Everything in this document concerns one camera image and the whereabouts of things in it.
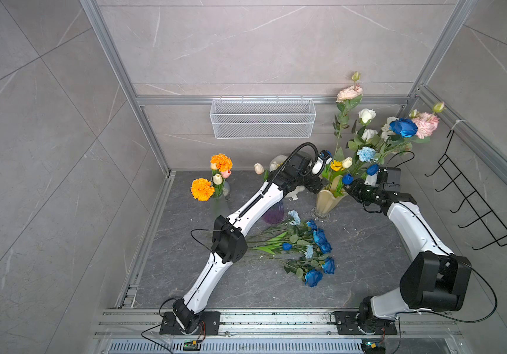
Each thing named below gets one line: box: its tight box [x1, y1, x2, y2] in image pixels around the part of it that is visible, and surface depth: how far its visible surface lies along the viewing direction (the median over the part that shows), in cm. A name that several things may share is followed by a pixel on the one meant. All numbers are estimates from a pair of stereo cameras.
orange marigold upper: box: [210, 153, 233, 172], surface depth 76 cm
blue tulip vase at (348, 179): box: [341, 173, 355, 186], surface depth 75 cm
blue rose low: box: [321, 256, 337, 275], surface depth 83 cm
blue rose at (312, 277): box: [283, 265, 324, 288], surface depth 81 cm
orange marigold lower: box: [190, 177, 216, 202], surface depth 70 cm
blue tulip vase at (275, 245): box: [252, 238, 293, 256], surface depth 90 cm
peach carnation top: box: [336, 84, 364, 103], surface depth 81 cm
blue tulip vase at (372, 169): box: [365, 163, 380, 176], surface depth 76 cm
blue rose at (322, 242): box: [312, 229, 333, 254], surface depth 85 cm
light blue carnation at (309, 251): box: [304, 244, 314, 259], surface depth 88 cm
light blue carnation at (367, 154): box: [356, 146, 379, 163], surface depth 74 cm
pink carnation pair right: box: [411, 112, 440, 140], surface depth 66 cm
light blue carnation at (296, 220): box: [288, 210, 301, 226], surface depth 98 cm
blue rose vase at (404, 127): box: [389, 118, 418, 138], surface depth 65 cm
